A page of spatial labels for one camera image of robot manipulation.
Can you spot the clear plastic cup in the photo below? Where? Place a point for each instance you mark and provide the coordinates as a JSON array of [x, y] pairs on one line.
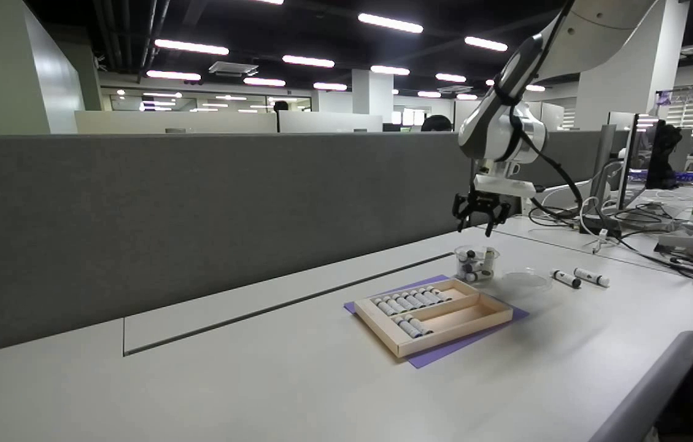
[[460, 258]]

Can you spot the cardboard tray box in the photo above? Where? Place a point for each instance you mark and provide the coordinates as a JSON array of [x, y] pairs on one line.
[[444, 322]]

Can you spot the clear shallow bowl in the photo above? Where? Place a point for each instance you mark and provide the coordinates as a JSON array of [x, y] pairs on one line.
[[526, 281]]

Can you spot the grey desk partition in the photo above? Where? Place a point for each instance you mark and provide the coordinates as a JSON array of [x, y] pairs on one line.
[[199, 221]]

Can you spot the heap of markers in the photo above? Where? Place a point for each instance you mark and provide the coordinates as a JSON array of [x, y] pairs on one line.
[[475, 265]]

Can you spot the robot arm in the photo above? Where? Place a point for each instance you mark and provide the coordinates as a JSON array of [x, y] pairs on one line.
[[592, 34]]

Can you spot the monitor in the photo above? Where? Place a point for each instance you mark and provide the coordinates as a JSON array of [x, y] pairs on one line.
[[636, 153]]

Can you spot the row of markers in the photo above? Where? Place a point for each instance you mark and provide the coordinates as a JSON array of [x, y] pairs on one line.
[[409, 301]]

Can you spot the purple paper sheet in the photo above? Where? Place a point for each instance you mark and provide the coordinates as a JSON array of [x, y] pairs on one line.
[[426, 359]]

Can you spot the white partition wall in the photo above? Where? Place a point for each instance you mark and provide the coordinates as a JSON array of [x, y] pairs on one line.
[[199, 121]]

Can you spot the white marker with black cap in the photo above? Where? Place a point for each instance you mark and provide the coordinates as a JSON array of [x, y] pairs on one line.
[[408, 328], [565, 279], [590, 277], [420, 324]]

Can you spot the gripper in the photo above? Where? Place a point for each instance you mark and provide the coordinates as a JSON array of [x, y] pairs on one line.
[[486, 199]]

